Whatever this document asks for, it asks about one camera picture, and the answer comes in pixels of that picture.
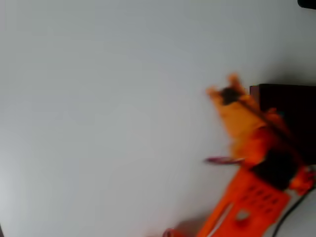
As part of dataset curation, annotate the dark brown open box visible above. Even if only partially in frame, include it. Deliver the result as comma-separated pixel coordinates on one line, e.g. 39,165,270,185
248,83,316,166

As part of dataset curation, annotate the black object at edge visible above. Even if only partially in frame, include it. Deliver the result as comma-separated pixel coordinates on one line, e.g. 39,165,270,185
297,0,316,10

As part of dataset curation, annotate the black camera cable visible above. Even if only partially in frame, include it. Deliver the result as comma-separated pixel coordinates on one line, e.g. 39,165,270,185
237,98,299,154

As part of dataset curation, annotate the pale orange camera mount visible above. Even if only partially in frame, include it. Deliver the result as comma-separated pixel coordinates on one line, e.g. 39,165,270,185
205,72,269,158

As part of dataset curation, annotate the small black camera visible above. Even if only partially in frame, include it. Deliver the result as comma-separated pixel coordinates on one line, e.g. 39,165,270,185
221,87,240,106

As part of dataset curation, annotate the black power cable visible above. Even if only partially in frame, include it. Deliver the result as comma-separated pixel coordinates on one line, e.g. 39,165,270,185
270,189,316,237

